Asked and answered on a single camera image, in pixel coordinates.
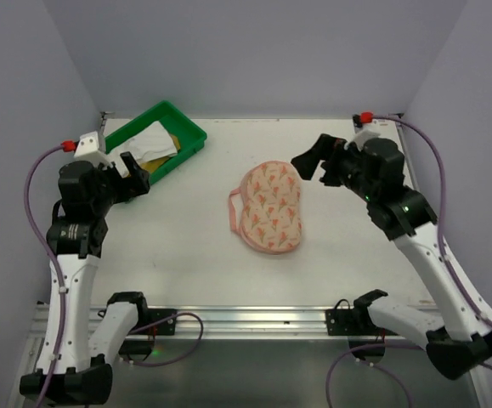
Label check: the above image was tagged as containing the carrot print laundry bag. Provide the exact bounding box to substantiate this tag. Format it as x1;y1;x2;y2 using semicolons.
228;161;303;255

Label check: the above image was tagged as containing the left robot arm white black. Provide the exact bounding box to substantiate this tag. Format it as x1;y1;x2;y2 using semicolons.
20;152;150;407

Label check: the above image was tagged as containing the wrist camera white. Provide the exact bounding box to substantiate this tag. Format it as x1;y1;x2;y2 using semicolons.
60;131;113;170
351;112;382;150

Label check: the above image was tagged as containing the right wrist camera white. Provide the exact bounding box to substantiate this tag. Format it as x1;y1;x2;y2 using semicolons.
351;112;382;150

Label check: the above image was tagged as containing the yellow bra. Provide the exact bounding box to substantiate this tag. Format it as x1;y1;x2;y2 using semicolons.
140;134;181;173

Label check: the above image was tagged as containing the green plastic tray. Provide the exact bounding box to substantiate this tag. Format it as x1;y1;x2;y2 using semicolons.
105;101;206;184

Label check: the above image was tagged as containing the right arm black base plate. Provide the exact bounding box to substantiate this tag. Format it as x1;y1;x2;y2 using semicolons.
325;298;387;359

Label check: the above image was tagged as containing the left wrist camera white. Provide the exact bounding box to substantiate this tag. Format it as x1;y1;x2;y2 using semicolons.
60;131;113;170

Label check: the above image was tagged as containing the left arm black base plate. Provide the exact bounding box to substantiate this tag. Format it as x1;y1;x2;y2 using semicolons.
119;308;178;360

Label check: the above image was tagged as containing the purple cable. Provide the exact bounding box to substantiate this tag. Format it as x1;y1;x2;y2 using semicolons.
325;115;492;408
23;144;205;408

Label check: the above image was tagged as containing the white bra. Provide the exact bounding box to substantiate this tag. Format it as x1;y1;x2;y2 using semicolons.
110;122;179;164

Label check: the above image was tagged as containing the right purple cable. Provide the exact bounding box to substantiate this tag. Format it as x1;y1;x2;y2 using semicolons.
325;115;492;408

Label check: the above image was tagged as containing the aluminium mounting rail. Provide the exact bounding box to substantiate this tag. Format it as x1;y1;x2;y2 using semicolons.
27;302;477;341

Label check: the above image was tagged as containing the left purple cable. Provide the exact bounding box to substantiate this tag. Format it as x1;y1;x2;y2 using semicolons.
23;144;205;408

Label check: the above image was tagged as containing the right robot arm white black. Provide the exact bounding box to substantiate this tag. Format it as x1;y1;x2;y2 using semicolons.
291;134;492;380

